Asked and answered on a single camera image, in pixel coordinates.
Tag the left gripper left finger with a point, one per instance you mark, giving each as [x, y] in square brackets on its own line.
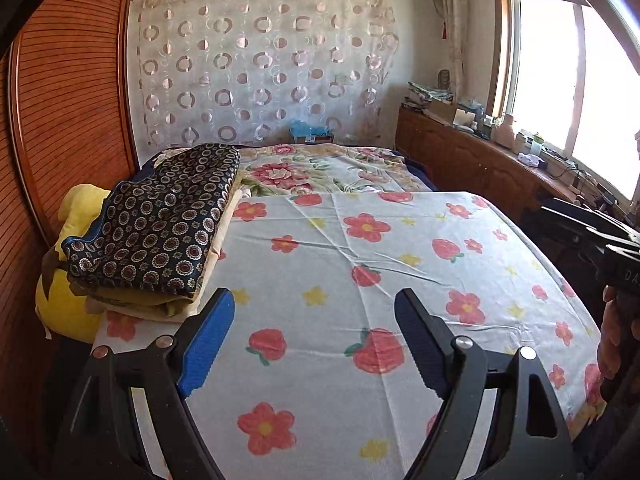
[101, 436]

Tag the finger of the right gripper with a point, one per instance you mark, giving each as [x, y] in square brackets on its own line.
[596, 219]
[585, 238]

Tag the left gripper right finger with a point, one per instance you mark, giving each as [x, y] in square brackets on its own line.
[509, 395]

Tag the navy patterned cloth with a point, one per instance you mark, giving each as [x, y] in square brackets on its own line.
[154, 234]

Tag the person's right hand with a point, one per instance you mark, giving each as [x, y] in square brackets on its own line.
[611, 335]

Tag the pink white bottle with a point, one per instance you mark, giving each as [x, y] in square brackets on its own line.
[503, 134]

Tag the bright window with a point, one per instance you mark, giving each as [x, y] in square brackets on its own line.
[570, 85]

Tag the gold folded cloth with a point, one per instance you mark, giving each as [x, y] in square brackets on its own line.
[160, 306]

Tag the long wooden cabinet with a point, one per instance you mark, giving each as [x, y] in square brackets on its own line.
[458, 161]

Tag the cardboard box on cabinet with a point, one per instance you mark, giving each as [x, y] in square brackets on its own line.
[451, 113]

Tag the stack of papers on cabinet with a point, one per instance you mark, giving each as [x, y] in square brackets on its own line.
[420, 95]

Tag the white strawberry flower bedsheet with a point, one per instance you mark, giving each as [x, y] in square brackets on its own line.
[314, 379]

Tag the blue object behind bed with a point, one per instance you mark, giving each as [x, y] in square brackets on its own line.
[303, 133]

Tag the floral rose quilt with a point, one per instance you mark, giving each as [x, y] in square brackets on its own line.
[297, 169]

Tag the wooden louvered wardrobe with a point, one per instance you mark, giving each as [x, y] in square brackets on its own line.
[64, 120]

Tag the sheer circle pattern curtain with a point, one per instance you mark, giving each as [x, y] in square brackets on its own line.
[243, 71]

